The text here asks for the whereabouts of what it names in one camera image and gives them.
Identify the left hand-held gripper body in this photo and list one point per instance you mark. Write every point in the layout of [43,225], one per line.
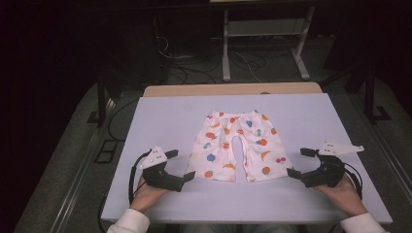
[158,176]

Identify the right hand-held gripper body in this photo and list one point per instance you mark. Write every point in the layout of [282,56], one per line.
[327,174]

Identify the white fruit print pants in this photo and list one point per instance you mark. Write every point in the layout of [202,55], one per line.
[220,142]

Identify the person's left hand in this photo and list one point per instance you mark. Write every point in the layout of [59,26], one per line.
[147,197]

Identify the person's right hand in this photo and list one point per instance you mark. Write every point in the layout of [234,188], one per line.
[343,195]

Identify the black metal stand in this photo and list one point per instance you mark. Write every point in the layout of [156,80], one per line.
[101,97]
[370,93]

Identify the wooden table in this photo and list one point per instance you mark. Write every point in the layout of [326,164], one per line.
[226,89]

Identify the black floor frame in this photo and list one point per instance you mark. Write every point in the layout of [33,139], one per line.
[106,151]

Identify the white metal table frame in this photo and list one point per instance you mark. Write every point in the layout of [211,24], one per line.
[225,48]

